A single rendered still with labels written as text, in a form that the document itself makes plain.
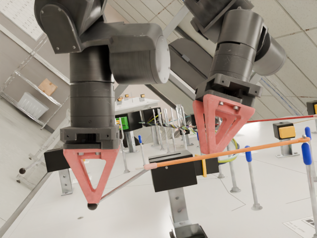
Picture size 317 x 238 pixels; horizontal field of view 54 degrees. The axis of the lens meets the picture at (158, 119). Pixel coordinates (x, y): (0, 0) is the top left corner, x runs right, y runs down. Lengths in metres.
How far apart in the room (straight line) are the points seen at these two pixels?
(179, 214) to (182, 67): 1.12
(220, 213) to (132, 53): 0.24
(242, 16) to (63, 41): 0.24
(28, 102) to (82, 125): 7.02
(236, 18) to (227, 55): 0.05
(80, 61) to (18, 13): 7.72
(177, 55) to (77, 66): 1.12
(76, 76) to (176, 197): 0.21
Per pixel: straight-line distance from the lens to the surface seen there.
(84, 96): 0.39
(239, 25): 0.46
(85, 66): 0.39
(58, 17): 0.36
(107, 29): 0.39
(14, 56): 8.00
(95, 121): 0.39
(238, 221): 0.42
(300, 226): 0.40
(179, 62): 1.49
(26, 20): 8.06
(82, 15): 0.36
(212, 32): 0.51
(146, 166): 0.31
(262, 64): 0.51
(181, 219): 0.43
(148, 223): 0.46
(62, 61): 7.90
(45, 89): 7.34
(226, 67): 0.44
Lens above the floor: 1.11
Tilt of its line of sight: 6 degrees up
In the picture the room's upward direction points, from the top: 38 degrees clockwise
